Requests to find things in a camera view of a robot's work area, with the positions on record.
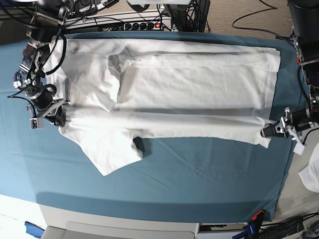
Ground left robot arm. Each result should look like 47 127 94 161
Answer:
261 0 319 138

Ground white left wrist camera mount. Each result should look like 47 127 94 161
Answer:
284 107 306 155

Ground teal table cloth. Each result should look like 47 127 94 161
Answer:
0 42 319 223

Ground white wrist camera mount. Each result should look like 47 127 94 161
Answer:
27 99 69 130
284 107 306 155

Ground orange blue clamp bottom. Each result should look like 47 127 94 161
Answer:
232 210 266 239

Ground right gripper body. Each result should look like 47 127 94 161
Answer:
45 106 64 122

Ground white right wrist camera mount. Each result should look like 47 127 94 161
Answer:
27 99 69 130

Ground white cloth right edge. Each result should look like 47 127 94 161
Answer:
299 143 319 193

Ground white T-shirt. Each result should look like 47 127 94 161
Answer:
44 39 281 176

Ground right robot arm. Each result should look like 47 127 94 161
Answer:
6 0 74 129

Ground grey plastic bin bottom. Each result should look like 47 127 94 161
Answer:
42 221 195 239

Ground black power strip red switch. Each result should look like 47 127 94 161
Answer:
114 21 171 31

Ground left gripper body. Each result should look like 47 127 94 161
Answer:
273 107 297 138

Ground blue cloth bottom left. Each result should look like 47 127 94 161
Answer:
24 222 45 239

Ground grey foot pedal box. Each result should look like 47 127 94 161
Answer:
76 0 96 12

